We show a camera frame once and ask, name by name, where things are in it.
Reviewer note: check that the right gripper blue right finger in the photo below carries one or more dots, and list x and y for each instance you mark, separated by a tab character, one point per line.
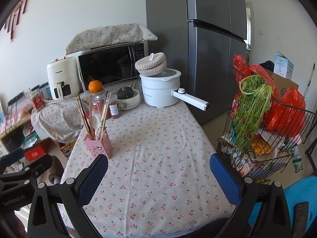
228	179

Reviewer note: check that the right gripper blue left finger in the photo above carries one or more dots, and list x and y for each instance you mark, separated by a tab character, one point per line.
89	179

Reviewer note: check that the pink perforated utensil holder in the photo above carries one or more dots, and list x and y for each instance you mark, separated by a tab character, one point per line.
103	146

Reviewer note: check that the wooden chopstick plain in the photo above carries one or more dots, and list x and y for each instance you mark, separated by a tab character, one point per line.
85	121

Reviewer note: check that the black chopstick gold tip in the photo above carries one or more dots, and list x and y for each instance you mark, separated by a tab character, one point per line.
81	108

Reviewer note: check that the wooden chopstick long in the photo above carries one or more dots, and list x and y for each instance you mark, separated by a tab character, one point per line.
106	111

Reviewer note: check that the white plastic spoon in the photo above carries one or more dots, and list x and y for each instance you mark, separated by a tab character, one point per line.
96	124

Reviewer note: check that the brown fuzzy slipper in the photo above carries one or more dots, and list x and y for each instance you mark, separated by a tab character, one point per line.
55	171

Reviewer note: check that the red box on shelf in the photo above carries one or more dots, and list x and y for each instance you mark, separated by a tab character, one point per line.
34	153

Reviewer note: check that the yellow cardboard box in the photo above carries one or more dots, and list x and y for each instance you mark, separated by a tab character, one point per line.
66	148

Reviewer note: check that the cherry print tablecloth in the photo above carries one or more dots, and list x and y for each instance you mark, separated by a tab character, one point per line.
159	183

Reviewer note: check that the red label snack jar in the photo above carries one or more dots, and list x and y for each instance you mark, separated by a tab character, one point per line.
38	102

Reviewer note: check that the spice jar white label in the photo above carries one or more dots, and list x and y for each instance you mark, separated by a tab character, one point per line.
114	106

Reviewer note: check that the spice jar red contents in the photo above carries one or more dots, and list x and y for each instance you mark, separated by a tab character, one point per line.
98	102

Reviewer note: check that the red plastic bag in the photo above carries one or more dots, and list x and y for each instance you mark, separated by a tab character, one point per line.
287	115
242	71

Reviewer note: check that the green leafy vegetables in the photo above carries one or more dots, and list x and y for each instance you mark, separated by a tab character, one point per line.
253	103

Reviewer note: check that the orange tangerine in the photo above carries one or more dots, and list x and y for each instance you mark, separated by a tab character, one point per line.
95	86

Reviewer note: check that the dark green squash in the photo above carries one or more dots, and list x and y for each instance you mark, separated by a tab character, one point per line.
125	93

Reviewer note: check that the cream air fryer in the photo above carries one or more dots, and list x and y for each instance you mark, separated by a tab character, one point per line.
63	78

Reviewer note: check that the white electric cooking pot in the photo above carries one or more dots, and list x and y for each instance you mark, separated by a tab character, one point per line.
163	90

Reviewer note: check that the black microwave oven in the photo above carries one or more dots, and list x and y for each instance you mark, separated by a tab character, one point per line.
110	64

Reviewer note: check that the white blue carton box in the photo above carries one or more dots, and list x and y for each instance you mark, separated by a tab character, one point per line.
283	67

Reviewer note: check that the woven rattan basket lid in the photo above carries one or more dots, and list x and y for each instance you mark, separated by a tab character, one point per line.
152	65

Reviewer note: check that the grey refrigerator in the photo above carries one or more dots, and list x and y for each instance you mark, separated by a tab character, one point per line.
200	39

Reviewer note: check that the floral cloth cover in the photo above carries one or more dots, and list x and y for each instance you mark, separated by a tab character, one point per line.
108	36

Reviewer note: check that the black wire rack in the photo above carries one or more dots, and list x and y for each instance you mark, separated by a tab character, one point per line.
268	152

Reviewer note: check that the white bowl green handle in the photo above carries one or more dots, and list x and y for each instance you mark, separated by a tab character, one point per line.
130	103

